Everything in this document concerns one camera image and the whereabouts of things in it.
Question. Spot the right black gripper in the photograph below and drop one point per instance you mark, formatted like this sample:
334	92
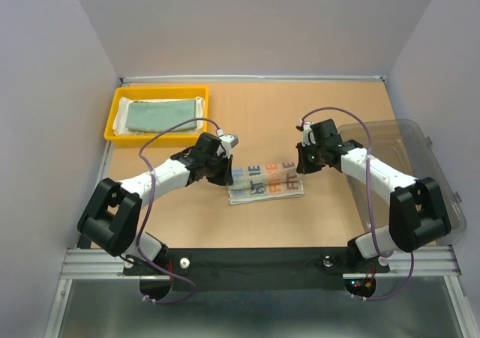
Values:
304	166

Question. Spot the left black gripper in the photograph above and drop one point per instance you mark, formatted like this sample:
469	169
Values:
226	177

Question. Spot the orange and green printed towel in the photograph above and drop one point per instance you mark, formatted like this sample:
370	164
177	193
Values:
262	183

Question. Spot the light teal towel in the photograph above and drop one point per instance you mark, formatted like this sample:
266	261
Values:
156	117

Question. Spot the white terry towel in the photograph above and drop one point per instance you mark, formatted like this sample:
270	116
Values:
118	125

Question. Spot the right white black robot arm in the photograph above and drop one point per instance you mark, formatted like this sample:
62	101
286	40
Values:
417	213

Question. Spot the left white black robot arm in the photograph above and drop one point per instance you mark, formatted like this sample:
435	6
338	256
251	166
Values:
112	214

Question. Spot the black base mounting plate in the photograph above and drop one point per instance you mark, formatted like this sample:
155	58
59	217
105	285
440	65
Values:
259	269

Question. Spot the yellow plastic tray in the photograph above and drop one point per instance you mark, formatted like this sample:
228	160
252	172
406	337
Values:
154	92

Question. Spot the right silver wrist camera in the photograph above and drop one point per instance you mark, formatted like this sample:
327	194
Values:
307	136

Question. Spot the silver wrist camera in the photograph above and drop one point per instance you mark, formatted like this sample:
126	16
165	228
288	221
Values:
307	136
227	143

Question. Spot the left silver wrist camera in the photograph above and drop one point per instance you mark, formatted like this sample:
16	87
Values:
227	143

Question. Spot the aluminium rail back edge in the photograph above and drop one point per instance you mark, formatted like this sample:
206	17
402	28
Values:
127	80

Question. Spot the aluminium frame rail front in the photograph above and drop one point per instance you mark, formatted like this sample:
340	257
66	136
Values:
95	264

